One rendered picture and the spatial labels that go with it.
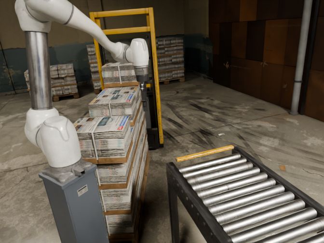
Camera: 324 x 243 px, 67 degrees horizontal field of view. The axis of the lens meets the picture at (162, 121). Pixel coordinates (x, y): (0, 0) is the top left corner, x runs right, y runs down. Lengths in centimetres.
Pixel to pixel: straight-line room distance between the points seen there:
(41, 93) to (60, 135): 27
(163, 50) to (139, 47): 579
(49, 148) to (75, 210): 34
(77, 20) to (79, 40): 727
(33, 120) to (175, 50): 630
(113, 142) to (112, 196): 46
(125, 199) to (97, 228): 41
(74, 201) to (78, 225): 14
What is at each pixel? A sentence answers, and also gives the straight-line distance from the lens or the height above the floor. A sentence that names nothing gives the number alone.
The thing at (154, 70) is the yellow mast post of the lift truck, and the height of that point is 112.
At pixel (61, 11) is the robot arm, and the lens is 123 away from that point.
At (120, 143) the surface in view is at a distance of 156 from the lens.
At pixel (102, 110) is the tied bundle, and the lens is 218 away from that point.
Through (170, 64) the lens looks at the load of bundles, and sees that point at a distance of 737.
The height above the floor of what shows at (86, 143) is 99.
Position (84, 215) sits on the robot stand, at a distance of 140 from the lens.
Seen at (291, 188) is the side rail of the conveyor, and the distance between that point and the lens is 149.
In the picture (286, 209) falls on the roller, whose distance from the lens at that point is 136.
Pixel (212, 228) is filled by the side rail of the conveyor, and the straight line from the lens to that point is 119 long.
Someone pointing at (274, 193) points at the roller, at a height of 78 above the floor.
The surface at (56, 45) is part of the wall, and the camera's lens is 856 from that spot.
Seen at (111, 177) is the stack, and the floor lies 70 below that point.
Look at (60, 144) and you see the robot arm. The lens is 120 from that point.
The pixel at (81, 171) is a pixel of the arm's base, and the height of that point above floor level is 103.
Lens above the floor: 164
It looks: 21 degrees down
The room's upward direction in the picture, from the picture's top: 4 degrees counter-clockwise
